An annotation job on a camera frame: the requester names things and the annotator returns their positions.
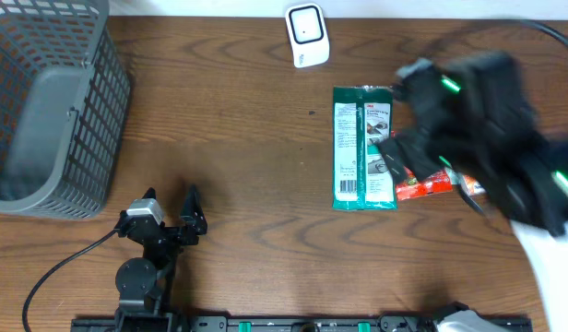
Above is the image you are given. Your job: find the green white snack bag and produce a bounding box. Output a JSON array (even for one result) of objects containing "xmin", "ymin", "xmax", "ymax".
[{"xmin": 332, "ymin": 86, "xmax": 396, "ymax": 210}]

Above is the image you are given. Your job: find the red snack packet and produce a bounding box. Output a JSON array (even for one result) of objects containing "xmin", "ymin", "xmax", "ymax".
[{"xmin": 396, "ymin": 156, "xmax": 453, "ymax": 201}]

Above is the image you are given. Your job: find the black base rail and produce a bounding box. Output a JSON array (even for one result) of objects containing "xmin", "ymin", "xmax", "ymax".
[{"xmin": 70, "ymin": 302, "xmax": 533, "ymax": 332}]

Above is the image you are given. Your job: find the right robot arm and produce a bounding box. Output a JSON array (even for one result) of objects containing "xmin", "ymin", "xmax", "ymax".
[{"xmin": 377, "ymin": 52, "xmax": 568, "ymax": 331}]

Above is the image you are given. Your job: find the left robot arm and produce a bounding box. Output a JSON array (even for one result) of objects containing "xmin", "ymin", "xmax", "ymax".
[{"xmin": 114, "ymin": 186, "xmax": 207, "ymax": 331}]

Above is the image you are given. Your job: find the grey plastic mesh basket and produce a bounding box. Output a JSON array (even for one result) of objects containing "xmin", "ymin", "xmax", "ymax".
[{"xmin": 0, "ymin": 0, "xmax": 131, "ymax": 219}]

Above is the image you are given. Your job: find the white barcode scanner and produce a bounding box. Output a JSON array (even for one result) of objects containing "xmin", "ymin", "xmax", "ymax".
[{"xmin": 285, "ymin": 3, "xmax": 330, "ymax": 68}]

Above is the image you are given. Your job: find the orange white small packet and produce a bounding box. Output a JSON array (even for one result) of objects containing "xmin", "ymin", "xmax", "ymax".
[{"xmin": 458, "ymin": 174, "xmax": 485, "ymax": 196}]

